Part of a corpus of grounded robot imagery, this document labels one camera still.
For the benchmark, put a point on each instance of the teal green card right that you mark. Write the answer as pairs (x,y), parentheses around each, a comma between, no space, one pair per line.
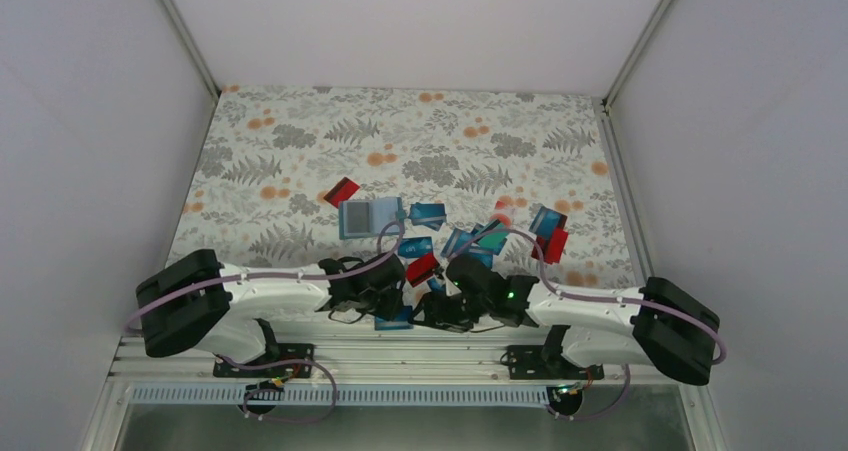
(492,237)

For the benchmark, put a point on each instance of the blue vip card front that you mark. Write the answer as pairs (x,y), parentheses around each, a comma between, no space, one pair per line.
(401,321)

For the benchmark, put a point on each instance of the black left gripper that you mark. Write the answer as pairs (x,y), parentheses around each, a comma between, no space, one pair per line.
(389,309)

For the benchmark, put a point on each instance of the red card upper left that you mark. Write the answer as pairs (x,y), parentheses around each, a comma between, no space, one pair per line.
(344,189)

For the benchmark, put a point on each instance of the red card far right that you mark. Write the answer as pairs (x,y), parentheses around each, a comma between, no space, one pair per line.
(550,249)

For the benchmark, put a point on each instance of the blue card far right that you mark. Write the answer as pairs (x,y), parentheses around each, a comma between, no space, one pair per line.
(546,222)

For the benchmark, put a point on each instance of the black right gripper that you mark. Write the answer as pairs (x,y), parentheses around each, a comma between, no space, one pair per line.
(431,301)

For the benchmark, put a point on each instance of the aluminium frame post left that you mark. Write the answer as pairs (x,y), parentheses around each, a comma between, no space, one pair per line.
(190,46)

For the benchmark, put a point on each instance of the blue card stack upper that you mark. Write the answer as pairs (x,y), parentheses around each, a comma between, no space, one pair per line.
(429,215)

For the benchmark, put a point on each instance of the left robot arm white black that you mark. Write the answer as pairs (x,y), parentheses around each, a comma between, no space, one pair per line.
(204,304)

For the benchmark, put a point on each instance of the blue card middle right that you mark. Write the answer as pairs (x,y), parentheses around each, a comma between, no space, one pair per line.
(462,239)

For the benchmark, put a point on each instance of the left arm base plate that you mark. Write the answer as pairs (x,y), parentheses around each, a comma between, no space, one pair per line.
(284,362)

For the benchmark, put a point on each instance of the aluminium frame post right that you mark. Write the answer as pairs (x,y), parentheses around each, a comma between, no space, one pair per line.
(634,57)

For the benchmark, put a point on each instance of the aluminium rail base front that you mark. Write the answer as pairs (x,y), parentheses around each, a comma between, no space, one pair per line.
(356,354)

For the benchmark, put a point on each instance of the teal leather card holder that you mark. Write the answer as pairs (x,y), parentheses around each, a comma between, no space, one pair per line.
(369,217)

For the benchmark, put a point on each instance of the floral patterned table mat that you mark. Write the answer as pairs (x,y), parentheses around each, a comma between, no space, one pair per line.
(272,153)

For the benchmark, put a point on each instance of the grey cable duct front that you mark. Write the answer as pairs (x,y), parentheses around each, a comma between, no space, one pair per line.
(299,394)

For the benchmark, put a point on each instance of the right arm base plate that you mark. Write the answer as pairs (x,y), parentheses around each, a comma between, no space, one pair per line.
(542,362)

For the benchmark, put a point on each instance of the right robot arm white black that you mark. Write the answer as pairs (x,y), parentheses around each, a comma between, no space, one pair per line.
(657,324)

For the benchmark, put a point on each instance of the aluminium frame post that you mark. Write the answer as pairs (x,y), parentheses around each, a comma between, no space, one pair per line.
(190,46)
(634,57)

